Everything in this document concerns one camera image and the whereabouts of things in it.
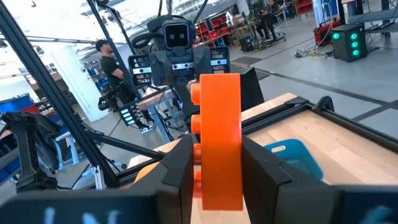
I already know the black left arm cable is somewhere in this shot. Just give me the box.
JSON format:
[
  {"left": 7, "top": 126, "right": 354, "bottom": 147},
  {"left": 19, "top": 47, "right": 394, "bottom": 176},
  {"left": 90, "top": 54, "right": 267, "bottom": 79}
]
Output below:
[{"left": 131, "top": 32, "right": 157, "bottom": 50}]

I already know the black computer tower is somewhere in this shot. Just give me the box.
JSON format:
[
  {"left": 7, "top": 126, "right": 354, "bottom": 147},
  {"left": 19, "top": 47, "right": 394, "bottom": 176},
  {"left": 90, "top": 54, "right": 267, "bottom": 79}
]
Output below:
[{"left": 329, "top": 24, "right": 368, "bottom": 63}]

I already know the orange studded block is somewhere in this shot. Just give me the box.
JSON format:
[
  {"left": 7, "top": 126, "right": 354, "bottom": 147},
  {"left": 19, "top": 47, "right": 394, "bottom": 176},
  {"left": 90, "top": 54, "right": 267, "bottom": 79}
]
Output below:
[{"left": 190, "top": 73, "right": 244, "bottom": 212}]

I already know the black equipment stand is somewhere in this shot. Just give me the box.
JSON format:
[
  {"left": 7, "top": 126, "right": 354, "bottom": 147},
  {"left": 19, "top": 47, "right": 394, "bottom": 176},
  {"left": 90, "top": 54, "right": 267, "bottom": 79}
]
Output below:
[{"left": 0, "top": 111, "right": 60, "bottom": 191}]

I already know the blue crate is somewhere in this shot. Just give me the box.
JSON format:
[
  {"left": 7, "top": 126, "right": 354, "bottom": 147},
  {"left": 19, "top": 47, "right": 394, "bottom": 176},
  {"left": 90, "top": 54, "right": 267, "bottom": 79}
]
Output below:
[{"left": 0, "top": 93, "right": 35, "bottom": 114}]

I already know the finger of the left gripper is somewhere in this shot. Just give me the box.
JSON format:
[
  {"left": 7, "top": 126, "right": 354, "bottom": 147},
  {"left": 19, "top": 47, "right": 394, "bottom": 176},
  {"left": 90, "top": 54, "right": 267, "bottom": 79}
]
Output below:
[
  {"left": 149, "top": 50, "right": 200, "bottom": 130},
  {"left": 193, "top": 46, "right": 266, "bottom": 113}
]

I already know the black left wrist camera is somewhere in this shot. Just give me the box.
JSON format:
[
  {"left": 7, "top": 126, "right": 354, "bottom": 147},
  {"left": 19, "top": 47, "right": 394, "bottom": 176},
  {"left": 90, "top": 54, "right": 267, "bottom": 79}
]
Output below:
[{"left": 162, "top": 19, "right": 192, "bottom": 50}]

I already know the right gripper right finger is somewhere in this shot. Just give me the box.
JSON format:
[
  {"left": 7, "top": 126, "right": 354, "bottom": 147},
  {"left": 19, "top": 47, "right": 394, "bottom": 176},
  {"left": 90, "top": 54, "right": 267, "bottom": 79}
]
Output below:
[{"left": 241, "top": 136, "right": 341, "bottom": 224}]

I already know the wooden workbench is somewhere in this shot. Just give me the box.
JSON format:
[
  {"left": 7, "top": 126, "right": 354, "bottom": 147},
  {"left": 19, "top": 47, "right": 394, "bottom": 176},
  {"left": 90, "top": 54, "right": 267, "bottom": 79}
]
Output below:
[{"left": 116, "top": 85, "right": 188, "bottom": 144}]

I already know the red tool chest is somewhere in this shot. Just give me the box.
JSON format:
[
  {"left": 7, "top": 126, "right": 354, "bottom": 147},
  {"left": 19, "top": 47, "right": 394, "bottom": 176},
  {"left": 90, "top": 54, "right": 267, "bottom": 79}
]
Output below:
[{"left": 313, "top": 18, "right": 343, "bottom": 48}]

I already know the white stool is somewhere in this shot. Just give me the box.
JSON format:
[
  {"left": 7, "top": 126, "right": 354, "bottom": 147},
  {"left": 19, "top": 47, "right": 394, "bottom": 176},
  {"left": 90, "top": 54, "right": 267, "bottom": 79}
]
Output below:
[{"left": 54, "top": 130, "right": 80, "bottom": 170}]

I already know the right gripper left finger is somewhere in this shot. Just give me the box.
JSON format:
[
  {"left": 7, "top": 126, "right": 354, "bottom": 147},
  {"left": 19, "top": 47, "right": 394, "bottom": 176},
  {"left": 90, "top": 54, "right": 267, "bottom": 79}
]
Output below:
[{"left": 154, "top": 133, "right": 196, "bottom": 224}]

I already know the black frame cable hook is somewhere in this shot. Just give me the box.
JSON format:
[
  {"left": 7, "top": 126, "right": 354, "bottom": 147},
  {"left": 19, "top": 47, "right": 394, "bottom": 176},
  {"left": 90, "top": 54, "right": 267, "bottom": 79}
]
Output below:
[{"left": 313, "top": 95, "right": 335, "bottom": 113}]

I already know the blue plastic bin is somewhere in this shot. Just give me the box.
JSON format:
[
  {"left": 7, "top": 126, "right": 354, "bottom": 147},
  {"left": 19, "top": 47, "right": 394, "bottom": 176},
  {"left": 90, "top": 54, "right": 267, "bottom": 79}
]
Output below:
[{"left": 264, "top": 138, "right": 325, "bottom": 182}]

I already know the red shelving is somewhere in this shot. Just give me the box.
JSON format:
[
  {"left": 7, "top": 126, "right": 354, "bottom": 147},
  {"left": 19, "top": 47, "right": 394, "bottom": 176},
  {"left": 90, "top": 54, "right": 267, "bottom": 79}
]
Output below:
[{"left": 195, "top": 14, "right": 233, "bottom": 43}]

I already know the person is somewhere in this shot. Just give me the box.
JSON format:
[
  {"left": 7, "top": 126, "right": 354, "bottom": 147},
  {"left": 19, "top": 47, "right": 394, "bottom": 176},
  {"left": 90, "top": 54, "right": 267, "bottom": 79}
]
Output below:
[
  {"left": 95, "top": 39, "right": 157, "bottom": 135},
  {"left": 256, "top": 0, "right": 281, "bottom": 42}
]

